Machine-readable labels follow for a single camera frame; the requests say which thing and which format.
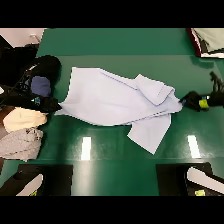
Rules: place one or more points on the grey garment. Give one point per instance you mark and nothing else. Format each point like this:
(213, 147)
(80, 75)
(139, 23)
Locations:
(20, 144)

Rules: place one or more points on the white garment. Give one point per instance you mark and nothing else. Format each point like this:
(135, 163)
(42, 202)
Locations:
(210, 38)

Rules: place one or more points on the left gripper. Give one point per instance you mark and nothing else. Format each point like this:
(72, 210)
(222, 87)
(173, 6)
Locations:
(50, 104)

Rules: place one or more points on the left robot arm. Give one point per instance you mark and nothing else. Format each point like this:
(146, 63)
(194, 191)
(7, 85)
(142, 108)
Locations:
(15, 98)

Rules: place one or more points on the cream garment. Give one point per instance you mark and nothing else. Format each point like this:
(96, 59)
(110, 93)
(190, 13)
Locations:
(23, 119)

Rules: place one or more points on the light blue shirt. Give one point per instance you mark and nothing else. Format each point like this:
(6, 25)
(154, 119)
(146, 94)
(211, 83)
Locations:
(106, 100)

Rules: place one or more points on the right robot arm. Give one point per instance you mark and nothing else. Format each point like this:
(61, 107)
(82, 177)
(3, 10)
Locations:
(216, 99)

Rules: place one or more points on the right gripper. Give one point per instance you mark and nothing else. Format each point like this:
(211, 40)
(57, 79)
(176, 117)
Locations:
(194, 100)

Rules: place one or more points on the blue garment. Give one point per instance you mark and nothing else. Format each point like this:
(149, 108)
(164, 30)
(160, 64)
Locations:
(41, 86)

